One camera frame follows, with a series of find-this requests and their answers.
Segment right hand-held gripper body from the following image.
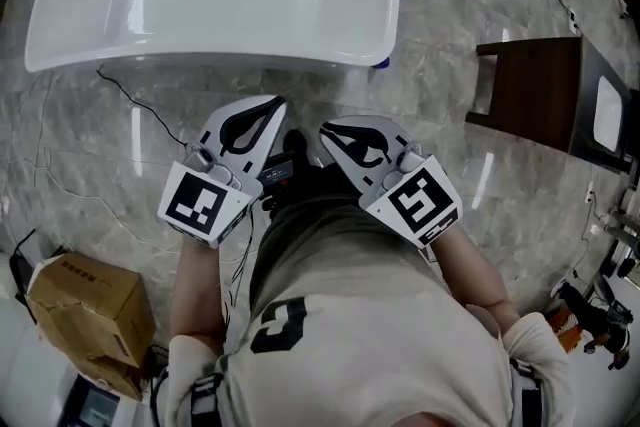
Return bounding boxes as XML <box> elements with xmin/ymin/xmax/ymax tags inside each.
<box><xmin>360</xmin><ymin>142</ymin><xmax>464</xmax><ymax>248</ymax></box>

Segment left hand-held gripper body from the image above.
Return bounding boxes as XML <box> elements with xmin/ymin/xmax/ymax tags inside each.
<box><xmin>156</xmin><ymin>142</ymin><xmax>265</xmax><ymax>249</ymax></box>

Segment person's right forearm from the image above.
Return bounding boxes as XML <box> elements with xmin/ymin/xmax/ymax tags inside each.
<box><xmin>423</xmin><ymin>223</ymin><xmax>521</xmax><ymax>334</ymax></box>

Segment person's left forearm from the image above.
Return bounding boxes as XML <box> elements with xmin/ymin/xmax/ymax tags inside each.
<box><xmin>169</xmin><ymin>232</ymin><xmax>227</xmax><ymax>352</ymax></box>

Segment person's dark trousers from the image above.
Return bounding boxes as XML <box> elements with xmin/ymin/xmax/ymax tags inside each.
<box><xmin>279</xmin><ymin>128</ymin><xmax>362</xmax><ymax>212</ymax></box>

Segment black waist device box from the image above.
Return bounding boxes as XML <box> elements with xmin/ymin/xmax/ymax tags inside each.
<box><xmin>258</xmin><ymin>158</ymin><xmax>297</xmax><ymax>190</ymax></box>

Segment person's cream printed shirt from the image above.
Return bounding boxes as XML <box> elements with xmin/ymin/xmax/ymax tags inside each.
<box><xmin>149</xmin><ymin>194</ymin><xmax>576</xmax><ymax>427</ymax></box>

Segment dark wooden vanity cabinet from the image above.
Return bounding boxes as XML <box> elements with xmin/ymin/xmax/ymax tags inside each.
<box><xmin>464</xmin><ymin>34</ymin><xmax>640</xmax><ymax>174</ymax></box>

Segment small brown cardboard box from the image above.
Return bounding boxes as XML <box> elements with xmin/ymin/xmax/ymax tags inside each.
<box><xmin>87</xmin><ymin>353</ymin><xmax>152</xmax><ymax>402</ymax></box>

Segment black and orange equipment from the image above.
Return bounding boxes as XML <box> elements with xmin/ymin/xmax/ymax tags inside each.
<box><xmin>555</xmin><ymin>280</ymin><xmax>637</xmax><ymax>370</ymax></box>

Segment thin black floor cable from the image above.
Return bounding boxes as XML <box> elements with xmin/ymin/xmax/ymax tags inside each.
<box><xmin>95</xmin><ymin>67</ymin><xmax>190</xmax><ymax>147</ymax></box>

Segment thin black body cables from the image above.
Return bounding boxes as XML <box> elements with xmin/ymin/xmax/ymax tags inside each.
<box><xmin>222</xmin><ymin>207</ymin><xmax>257</xmax><ymax>346</ymax></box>

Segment black bent frame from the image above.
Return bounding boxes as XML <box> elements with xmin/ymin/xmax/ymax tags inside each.
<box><xmin>8</xmin><ymin>228</ymin><xmax>40</xmax><ymax>314</ymax></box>

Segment black and white strap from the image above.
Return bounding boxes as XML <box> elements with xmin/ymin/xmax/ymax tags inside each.
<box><xmin>508</xmin><ymin>358</ymin><xmax>545</xmax><ymax>419</ymax></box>
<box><xmin>191</xmin><ymin>370</ymin><xmax>225</xmax><ymax>417</ymax></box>

